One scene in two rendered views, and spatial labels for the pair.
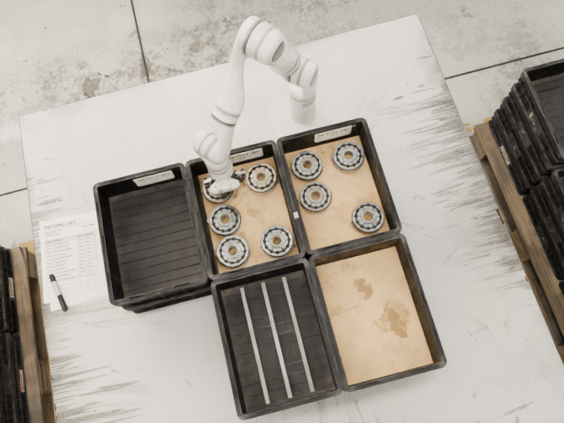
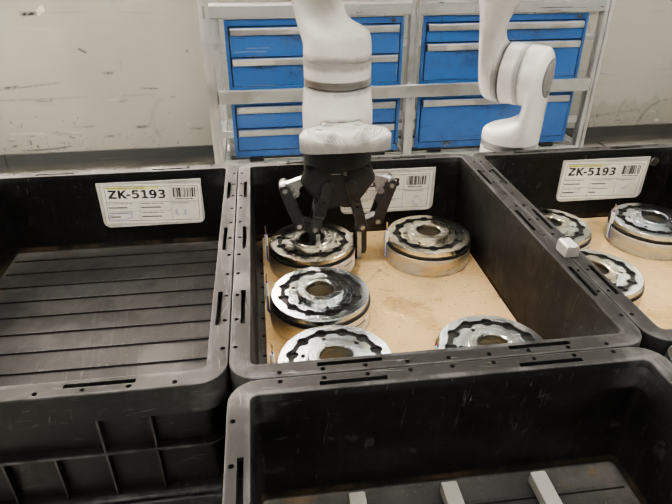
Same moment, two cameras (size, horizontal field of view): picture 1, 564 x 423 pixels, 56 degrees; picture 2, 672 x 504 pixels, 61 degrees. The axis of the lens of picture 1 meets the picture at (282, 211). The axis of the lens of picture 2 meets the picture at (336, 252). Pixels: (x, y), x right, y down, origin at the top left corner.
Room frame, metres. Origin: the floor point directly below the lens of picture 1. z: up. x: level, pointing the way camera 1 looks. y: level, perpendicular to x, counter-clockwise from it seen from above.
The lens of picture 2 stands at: (0.04, 0.18, 1.19)
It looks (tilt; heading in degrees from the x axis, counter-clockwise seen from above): 30 degrees down; 358
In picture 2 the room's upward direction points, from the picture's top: straight up
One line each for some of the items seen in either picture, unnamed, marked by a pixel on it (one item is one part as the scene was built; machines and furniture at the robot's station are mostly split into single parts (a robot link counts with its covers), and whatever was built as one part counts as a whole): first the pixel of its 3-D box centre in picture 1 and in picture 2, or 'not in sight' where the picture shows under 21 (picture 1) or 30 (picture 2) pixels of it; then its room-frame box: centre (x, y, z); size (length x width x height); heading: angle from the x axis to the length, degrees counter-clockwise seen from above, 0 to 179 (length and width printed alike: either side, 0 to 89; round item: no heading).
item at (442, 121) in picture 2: not in sight; (499, 83); (2.53, -0.60, 0.60); 0.72 x 0.03 x 0.56; 97
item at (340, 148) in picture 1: (348, 155); (652, 221); (0.68, -0.24, 0.86); 0.10 x 0.10 x 0.01
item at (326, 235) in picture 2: not in sight; (311, 238); (0.64, 0.19, 0.86); 0.05 x 0.05 x 0.01
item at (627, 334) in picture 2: (243, 208); (388, 238); (0.54, 0.12, 0.92); 0.40 x 0.30 x 0.02; 6
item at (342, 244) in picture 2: (218, 187); (311, 242); (0.64, 0.19, 0.86); 0.10 x 0.10 x 0.01
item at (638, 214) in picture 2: (348, 154); (653, 217); (0.68, -0.24, 0.86); 0.05 x 0.05 x 0.01
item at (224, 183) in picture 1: (221, 171); (339, 108); (0.63, 0.16, 1.03); 0.11 x 0.09 x 0.06; 6
